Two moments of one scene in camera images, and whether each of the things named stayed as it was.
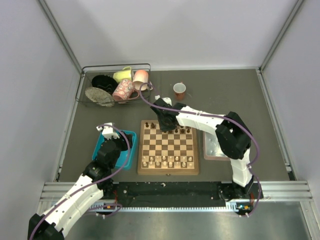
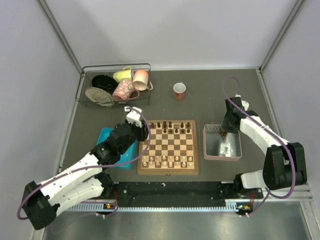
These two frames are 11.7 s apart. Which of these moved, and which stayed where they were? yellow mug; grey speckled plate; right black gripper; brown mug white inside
Moved: right black gripper
Stayed: yellow mug; grey speckled plate; brown mug white inside
